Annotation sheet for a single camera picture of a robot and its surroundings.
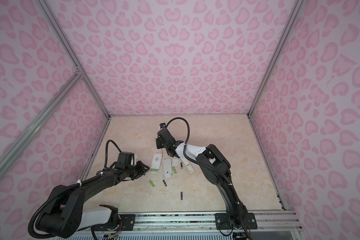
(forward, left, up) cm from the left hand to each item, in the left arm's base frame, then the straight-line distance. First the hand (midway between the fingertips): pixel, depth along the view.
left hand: (150, 166), depth 89 cm
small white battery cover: (+3, -15, -3) cm, 16 cm away
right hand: (+17, -5, +5) cm, 19 cm away
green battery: (-1, -14, -4) cm, 15 cm away
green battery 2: (-10, -2, -4) cm, 11 cm away
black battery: (+2, -19, -4) cm, 19 cm away
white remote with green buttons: (+6, -3, -3) cm, 7 cm away
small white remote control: (-1, -10, -3) cm, 11 cm away
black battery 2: (-16, -19, -4) cm, 25 cm away
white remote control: (+1, -23, -3) cm, 23 cm away
